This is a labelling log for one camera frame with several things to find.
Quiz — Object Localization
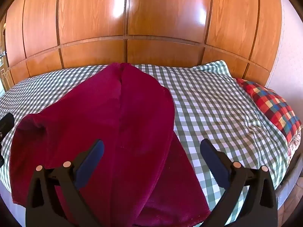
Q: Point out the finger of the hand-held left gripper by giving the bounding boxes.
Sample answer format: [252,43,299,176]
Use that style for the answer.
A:
[0,113,15,168]

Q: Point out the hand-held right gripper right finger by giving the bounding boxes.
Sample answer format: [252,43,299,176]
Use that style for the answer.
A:
[199,138,278,227]

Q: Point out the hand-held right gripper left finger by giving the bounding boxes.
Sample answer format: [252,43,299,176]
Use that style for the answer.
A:
[25,139,105,227]

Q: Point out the maroon fleece pants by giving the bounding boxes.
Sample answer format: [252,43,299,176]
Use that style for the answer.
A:
[9,63,211,226]

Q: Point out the green checkered bed sheet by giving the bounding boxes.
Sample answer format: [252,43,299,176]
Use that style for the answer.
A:
[0,60,291,225]

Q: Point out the grey bed base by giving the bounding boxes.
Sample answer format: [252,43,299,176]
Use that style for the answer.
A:
[274,132,303,211]

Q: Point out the red plaid pillow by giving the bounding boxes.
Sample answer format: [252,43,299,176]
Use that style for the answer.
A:
[236,78,302,145]

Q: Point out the wooden panelled wardrobe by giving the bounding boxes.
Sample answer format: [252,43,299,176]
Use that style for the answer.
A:
[0,0,283,91]

